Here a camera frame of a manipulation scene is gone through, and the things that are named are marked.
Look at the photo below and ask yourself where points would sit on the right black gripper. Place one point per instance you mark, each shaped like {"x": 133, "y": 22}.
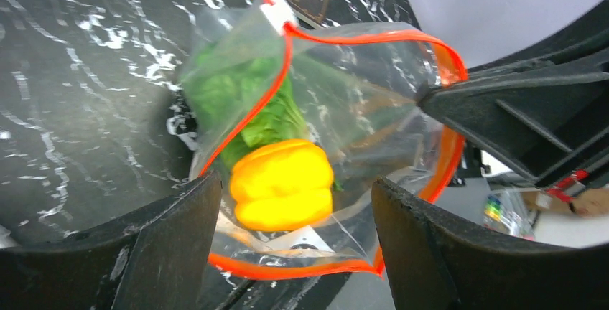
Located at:
{"x": 543, "y": 111}

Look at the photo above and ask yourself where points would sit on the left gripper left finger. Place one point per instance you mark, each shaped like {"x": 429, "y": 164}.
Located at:
{"x": 151, "y": 258}

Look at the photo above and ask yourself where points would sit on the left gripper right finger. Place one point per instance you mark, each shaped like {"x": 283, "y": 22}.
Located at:
{"x": 437, "y": 260}

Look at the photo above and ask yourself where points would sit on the orange bell pepper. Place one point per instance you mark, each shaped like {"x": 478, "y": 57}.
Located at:
{"x": 282, "y": 186}

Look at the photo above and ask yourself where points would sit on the green lettuce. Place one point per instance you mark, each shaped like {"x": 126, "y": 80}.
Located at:
{"x": 244, "y": 97}

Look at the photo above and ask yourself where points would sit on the clear zip top bag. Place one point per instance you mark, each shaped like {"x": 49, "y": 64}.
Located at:
{"x": 372, "y": 78}

